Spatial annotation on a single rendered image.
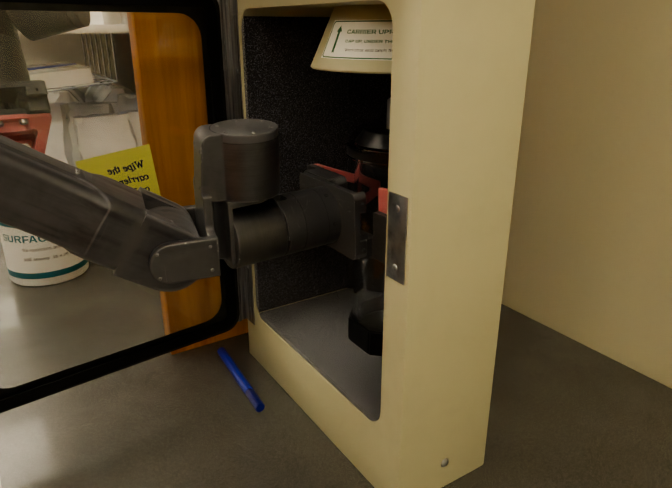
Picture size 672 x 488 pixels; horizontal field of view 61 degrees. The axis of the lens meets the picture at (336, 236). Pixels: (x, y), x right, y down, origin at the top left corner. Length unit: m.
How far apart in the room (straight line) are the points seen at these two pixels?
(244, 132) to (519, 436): 0.43
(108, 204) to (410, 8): 0.26
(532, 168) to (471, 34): 0.49
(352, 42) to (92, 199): 0.24
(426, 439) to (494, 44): 0.33
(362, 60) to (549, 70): 0.42
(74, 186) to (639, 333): 0.70
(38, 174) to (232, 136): 0.14
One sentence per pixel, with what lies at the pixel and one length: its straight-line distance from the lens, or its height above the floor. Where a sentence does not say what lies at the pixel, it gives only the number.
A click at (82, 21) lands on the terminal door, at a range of 0.60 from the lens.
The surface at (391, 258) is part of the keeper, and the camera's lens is 0.45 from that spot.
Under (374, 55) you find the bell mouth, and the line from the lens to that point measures 0.49.
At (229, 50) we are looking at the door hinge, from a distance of 0.67.
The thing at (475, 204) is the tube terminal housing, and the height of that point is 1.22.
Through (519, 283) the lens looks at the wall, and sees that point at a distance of 0.95.
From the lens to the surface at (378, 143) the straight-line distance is 0.55.
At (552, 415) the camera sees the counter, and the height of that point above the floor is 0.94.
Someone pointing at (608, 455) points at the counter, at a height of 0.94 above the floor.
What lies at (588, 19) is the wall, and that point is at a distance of 0.84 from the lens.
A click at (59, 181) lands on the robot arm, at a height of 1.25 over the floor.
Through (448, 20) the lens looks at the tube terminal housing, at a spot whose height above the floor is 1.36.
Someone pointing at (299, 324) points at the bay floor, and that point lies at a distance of 0.69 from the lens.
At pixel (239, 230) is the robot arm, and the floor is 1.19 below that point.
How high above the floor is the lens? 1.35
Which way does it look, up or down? 20 degrees down
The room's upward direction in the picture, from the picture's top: straight up
